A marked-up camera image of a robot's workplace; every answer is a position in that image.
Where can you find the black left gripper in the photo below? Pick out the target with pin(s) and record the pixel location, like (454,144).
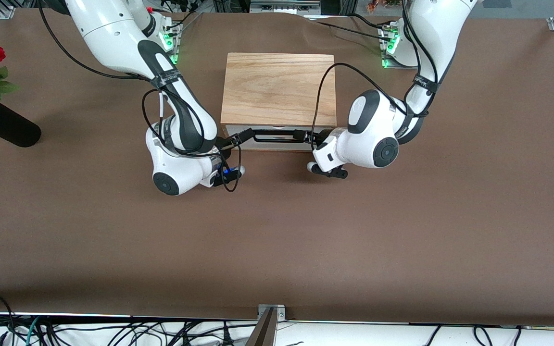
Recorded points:
(316,138)

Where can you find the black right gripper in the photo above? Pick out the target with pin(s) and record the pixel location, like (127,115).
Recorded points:
(224,142)

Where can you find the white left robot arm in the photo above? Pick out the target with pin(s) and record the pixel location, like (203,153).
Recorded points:
(431,29)

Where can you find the wooden drawer cabinet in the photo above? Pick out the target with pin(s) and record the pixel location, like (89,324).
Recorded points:
(279,91)

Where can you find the brown table cover sheet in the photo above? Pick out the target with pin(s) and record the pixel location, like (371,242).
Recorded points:
(277,230)

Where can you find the black cylindrical vase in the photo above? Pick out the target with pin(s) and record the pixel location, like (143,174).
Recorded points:
(10,127)

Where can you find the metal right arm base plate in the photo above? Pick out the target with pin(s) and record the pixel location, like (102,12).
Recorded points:
(173,48)

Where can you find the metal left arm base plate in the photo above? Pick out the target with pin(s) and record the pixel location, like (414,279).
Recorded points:
(386,53)

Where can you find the aluminium frame rail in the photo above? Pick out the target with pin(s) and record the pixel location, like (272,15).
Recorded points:
(284,6)

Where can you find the metal table edge bracket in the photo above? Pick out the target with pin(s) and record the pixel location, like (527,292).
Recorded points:
(271,312)

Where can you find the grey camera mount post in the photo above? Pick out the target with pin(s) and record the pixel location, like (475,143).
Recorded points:
(262,331)

